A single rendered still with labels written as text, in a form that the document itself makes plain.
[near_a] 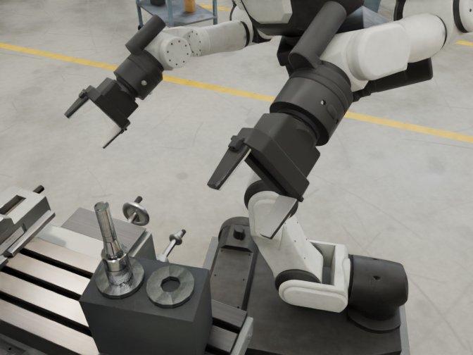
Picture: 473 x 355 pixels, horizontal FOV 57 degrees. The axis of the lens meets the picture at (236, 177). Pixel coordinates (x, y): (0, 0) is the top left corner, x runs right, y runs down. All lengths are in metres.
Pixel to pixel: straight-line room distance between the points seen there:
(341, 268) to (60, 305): 0.79
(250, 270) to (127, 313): 0.76
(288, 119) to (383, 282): 0.93
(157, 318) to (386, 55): 0.57
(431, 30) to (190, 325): 0.62
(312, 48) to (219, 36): 0.54
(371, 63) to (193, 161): 2.43
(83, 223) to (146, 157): 1.51
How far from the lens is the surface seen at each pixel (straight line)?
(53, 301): 1.15
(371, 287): 1.39
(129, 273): 0.86
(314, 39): 0.58
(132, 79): 0.99
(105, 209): 0.74
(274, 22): 0.88
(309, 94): 0.55
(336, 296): 1.36
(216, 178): 0.50
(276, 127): 0.52
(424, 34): 0.74
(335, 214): 2.63
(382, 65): 0.61
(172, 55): 0.99
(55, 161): 3.18
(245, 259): 1.57
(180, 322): 0.83
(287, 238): 1.26
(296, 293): 1.36
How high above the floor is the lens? 1.80
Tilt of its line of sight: 40 degrees down
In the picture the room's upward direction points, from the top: straight up
